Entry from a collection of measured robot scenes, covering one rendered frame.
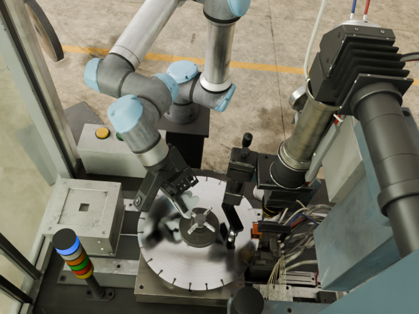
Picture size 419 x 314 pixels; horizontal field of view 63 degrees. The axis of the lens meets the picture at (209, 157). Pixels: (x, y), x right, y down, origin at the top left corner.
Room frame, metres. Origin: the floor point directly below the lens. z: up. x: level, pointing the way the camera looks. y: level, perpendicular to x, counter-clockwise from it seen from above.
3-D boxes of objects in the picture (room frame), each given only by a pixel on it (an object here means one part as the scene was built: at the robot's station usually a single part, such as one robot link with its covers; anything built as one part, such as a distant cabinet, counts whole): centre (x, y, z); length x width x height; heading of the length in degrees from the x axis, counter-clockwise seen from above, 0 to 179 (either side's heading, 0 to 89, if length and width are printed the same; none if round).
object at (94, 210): (0.43, 0.34, 0.82); 0.18 x 0.18 x 0.15; 5
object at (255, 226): (0.41, -0.20, 0.95); 0.10 x 0.03 x 0.07; 95
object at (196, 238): (0.40, 0.00, 0.96); 0.11 x 0.11 x 0.03
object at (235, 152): (0.43, -0.07, 1.17); 0.06 x 0.05 x 0.20; 86
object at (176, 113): (1.01, 0.15, 0.80); 0.15 x 0.15 x 0.10
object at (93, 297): (0.24, 0.26, 0.76); 0.09 x 0.03 x 0.03; 95
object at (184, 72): (1.00, 0.14, 0.91); 0.13 x 0.12 x 0.14; 73
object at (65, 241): (0.24, 0.26, 1.14); 0.05 x 0.04 x 0.03; 5
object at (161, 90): (0.58, 0.16, 1.24); 0.11 x 0.11 x 0.08; 73
